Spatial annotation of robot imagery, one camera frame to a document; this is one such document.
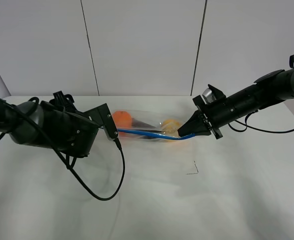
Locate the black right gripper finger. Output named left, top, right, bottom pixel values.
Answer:
left=177, top=111, right=211, bottom=137

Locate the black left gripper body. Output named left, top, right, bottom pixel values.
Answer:
left=40, top=91, right=98, bottom=158

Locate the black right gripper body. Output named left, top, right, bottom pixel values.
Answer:
left=193, top=84, right=235, bottom=140

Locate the clear zip bag blue zipper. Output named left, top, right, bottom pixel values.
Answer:
left=111, top=109, right=196, bottom=142

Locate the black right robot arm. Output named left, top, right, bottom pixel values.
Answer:
left=178, top=69, right=294, bottom=139

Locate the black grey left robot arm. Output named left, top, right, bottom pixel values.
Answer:
left=0, top=91, right=99, bottom=158

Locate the yellow pear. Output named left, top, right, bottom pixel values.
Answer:
left=161, top=119, right=182, bottom=138

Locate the orange fruit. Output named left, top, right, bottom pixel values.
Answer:
left=112, top=110, right=133, bottom=130

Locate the dark purple eggplant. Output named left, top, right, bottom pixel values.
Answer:
left=131, top=118, right=160, bottom=140

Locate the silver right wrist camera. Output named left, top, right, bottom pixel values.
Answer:
left=202, top=87, right=216, bottom=104

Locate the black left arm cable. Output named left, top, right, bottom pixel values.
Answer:
left=0, top=97, right=126, bottom=201

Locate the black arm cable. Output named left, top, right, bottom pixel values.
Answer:
left=226, top=51, right=294, bottom=134
left=0, top=97, right=126, bottom=201

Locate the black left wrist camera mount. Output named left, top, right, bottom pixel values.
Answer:
left=84, top=103, right=119, bottom=140

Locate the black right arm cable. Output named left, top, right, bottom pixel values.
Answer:
left=226, top=51, right=294, bottom=134

